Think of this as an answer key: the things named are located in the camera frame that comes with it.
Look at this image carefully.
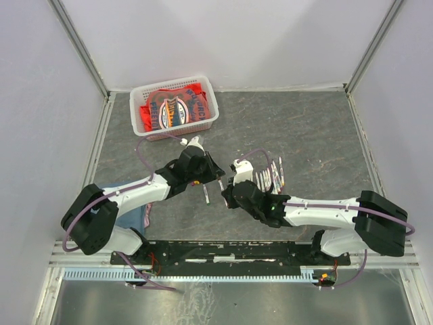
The small circuit board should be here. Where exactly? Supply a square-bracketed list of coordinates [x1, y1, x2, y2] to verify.
[318, 273, 337, 286]

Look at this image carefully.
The red cap marker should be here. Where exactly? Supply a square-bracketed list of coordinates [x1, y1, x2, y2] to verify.
[271, 160, 282, 193]

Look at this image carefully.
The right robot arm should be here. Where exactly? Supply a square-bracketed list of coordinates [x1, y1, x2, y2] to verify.
[221, 180, 413, 265]

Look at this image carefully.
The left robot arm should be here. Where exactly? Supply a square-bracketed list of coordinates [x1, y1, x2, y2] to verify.
[61, 146, 225, 264]

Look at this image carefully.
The blue and pink cloth pile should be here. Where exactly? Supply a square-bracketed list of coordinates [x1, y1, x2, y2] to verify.
[97, 182, 153, 238]

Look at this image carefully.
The light blue cable duct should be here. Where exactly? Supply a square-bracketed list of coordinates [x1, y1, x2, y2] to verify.
[63, 266, 321, 281]

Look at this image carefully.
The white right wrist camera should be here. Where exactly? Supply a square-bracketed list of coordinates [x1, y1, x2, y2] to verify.
[231, 159, 254, 185]

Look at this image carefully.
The white plastic basket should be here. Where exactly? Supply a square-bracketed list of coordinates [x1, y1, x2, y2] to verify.
[129, 76, 219, 141]

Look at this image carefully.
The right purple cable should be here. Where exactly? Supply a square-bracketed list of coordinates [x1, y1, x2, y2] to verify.
[236, 148, 415, 291]

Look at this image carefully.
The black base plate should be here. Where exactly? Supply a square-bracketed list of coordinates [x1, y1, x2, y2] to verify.
[127, 240, 350, 266]

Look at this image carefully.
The orange printed shirt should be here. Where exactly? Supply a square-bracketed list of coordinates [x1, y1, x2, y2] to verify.
[139, 83, 211, 132]

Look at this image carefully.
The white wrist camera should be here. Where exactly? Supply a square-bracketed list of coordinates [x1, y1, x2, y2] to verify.
[180, 135, 205, 155]
[231, 159, 254, 185]

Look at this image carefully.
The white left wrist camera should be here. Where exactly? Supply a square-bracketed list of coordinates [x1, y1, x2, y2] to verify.
[180, 135, 205, 155]

